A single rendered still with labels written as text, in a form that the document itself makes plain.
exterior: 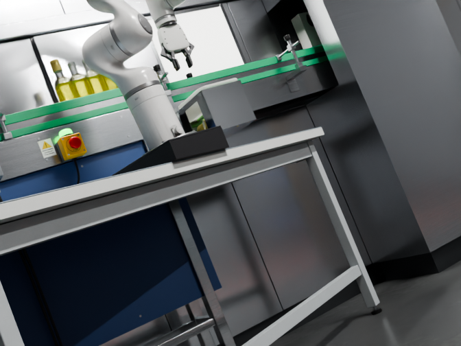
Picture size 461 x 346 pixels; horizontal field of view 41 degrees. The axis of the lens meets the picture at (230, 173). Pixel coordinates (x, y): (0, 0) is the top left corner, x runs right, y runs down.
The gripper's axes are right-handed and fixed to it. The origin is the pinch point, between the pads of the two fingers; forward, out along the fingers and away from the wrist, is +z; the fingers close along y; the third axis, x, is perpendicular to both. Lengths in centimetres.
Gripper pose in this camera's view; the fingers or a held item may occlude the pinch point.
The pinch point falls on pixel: (182, 64)
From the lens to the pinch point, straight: 236.0
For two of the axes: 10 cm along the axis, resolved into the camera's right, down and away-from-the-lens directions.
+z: 3.8, 9.2, -0.7
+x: 4.3, -2.4, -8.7
